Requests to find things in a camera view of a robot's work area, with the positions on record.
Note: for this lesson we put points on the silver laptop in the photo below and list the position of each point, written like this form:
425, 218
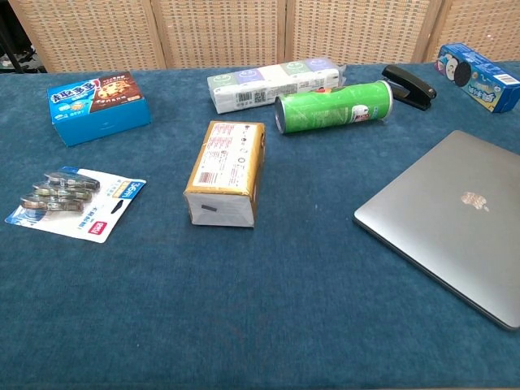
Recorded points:
447, 227

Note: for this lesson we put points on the gold wrapped paper package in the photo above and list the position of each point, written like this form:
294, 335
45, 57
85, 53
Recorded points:
225, 162

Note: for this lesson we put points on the white tissue multi-pack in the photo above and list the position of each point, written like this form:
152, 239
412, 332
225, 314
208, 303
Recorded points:
252, 87

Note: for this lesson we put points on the green chips can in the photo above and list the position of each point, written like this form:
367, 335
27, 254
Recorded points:
325, 107

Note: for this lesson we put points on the blue felt table cover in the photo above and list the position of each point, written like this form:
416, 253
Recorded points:
203, 304

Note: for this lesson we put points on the correction tape blister pack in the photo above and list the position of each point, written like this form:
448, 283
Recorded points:
105, 211

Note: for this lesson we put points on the wicker folding screen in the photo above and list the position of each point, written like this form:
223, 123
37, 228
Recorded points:
223, 32

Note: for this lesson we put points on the blue chocolate chip cookie box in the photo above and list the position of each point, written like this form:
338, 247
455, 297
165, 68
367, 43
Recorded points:
101, 120

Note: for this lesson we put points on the black stapler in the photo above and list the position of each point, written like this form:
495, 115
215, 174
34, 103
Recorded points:
410, 87

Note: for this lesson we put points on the blue sandwich cookie box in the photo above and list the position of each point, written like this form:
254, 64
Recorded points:
479, 79

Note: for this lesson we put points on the black tripod stand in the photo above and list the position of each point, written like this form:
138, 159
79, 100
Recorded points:
12, 57

